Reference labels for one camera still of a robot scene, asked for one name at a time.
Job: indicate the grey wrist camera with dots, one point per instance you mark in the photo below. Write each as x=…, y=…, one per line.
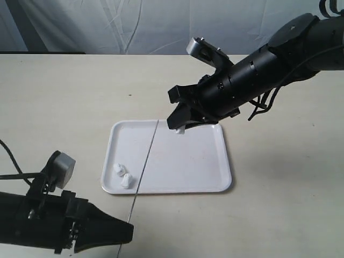
x=205, y=52
x=58, y=169

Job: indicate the white marshmallow piece end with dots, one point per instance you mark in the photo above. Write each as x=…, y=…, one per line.
x=180, y=130

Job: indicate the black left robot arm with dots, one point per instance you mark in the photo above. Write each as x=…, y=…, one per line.
x=10, y=204

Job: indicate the white fabric backdrop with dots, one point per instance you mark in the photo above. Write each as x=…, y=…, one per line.
x=143, y=27

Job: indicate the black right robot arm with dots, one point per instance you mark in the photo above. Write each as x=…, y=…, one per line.
x=298, y=51

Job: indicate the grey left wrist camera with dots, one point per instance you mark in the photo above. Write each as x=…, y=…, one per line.
x=58, y=169

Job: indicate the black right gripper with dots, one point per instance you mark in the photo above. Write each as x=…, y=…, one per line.
x=212, y=99

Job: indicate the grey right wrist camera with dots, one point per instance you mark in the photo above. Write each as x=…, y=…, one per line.
x=205, y=52

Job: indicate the white plastic tray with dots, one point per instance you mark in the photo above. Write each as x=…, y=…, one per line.
x=195, y=162

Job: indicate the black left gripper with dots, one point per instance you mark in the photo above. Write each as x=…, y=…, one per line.
x=52, y=222

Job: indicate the thin metal skewer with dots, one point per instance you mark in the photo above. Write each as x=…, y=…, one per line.
x=139, y=182

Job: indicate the white marshmallow piece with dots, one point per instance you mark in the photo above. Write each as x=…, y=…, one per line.
x=126, y=181
x=119, y=169

